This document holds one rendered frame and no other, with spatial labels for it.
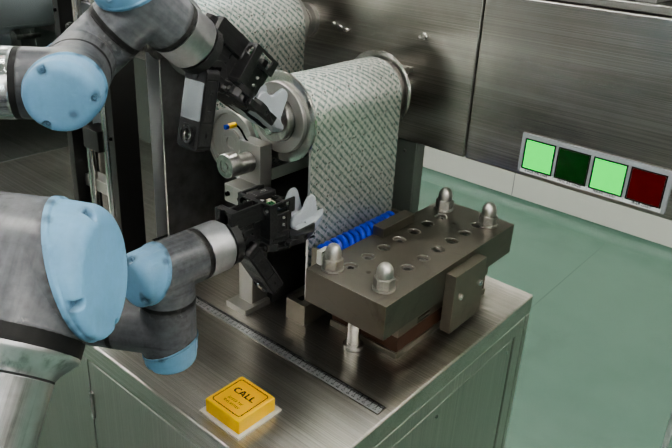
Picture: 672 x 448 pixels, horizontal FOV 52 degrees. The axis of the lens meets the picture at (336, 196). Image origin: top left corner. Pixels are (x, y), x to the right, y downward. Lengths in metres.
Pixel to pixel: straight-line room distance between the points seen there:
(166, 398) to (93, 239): 0.51
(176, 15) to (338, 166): 0.42
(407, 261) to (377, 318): 0.15
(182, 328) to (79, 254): 0.41
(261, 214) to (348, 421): 0.32
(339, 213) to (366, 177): 0.08
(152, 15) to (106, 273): 0.35
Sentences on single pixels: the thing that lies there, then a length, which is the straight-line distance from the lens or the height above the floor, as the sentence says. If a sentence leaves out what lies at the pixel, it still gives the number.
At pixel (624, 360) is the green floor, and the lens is 2.93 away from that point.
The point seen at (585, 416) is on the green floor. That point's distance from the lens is 2.60.
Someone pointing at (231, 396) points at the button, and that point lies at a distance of 1.02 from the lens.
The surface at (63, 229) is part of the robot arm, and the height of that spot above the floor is 1.33.
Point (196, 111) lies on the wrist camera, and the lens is 0.95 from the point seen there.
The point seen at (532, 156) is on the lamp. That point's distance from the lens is 1.23.
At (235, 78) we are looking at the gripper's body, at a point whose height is 1.34.
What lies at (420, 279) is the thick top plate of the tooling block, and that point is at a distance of 1.10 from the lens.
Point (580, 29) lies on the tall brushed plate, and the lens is 1.17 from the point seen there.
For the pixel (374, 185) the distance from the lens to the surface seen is 1.25.
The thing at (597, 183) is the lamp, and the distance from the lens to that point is 1.20.
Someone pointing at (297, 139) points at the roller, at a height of 1.23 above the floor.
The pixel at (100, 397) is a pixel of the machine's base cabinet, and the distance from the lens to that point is 1.33.
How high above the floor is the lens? 1.58
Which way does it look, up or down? 24 degrees down
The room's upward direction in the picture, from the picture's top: 3 degrees clockwise
